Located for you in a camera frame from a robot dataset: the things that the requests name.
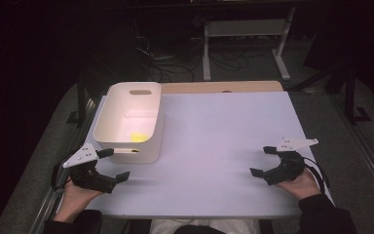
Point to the person's light trousers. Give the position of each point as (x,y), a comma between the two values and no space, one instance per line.
(204,226)

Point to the yellow shuttlecock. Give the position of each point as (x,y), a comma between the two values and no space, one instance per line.
(139,137)

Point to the white table mat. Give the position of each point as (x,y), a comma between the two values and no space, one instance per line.
(214,130)

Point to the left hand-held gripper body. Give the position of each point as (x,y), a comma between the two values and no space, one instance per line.
(92,178)

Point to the white plastic storage bin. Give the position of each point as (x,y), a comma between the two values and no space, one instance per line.
(126,110)

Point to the aluminium frame rail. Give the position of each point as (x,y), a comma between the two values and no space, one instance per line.
(47,208)
(366,156)

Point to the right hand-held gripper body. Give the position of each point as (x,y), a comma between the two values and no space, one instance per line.
(287,167)

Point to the person's right hand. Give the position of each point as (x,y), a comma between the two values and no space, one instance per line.
(302,187)

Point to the person's left hand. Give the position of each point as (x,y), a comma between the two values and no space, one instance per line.
(78,200)

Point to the black metal stand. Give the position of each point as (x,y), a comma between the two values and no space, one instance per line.
(350,97)
(82,100)

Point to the white metal desk frame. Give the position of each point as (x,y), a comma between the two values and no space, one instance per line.
(243,28)

